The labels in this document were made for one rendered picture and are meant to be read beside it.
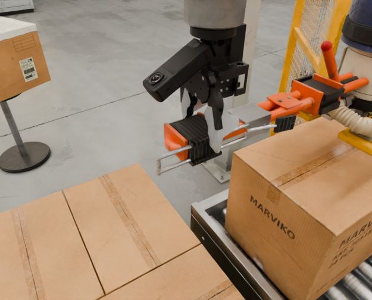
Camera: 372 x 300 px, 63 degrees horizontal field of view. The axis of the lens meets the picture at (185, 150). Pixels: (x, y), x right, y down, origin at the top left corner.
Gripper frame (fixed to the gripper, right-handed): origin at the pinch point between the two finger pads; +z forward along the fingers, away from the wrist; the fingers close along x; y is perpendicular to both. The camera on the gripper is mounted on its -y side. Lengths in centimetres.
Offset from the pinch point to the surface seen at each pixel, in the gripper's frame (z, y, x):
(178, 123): -2.3, -2.6, 2.9
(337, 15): -1, 98, 43
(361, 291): 70, 53, -25
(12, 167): 122, -48, 186
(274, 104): 0.1, 21.3, 1.8
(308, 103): 0.0, 28.1, -2.0
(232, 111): -1.3, 9.9, 2.4
